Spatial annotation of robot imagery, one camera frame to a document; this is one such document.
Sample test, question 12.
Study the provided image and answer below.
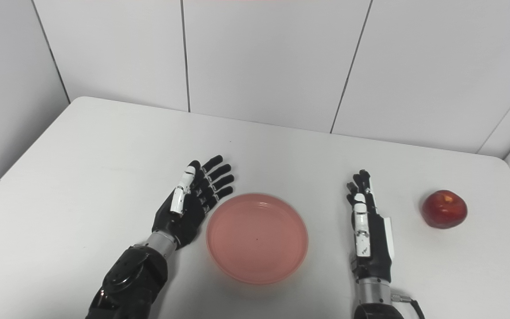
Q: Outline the red apple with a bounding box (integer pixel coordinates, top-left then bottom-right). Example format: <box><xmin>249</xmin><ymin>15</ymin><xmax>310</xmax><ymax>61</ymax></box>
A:
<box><xmin>421</xmin><ymin>190</ymin><xmax>468</xmax><ymax>230</ymax></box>

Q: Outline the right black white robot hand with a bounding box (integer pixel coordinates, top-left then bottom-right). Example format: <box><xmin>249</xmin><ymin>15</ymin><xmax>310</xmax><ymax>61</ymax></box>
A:
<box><xmin>346</xmin><ymin>169</ymin><xmax>395</xmax><ymax>283</ymax></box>

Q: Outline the pink round plate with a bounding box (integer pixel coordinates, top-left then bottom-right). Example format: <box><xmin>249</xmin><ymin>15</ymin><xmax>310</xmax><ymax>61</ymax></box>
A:
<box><xmin>206</xmin><ymin>192</ymin><xmax>309</xmax><ymax>285</ymax></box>

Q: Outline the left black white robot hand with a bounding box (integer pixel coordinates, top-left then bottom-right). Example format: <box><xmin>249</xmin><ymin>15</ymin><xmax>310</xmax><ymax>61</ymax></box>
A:
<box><xmin>151</xmin><ymin>154</ymin><xmax>236</xmax><ymax>250</ymax></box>

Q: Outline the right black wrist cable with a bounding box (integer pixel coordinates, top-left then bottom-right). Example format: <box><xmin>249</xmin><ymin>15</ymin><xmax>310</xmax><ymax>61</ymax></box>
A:
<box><xmin>390</xmin><ymin>292</ymin><xmax>426</xmax><ymax>319</ymax></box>

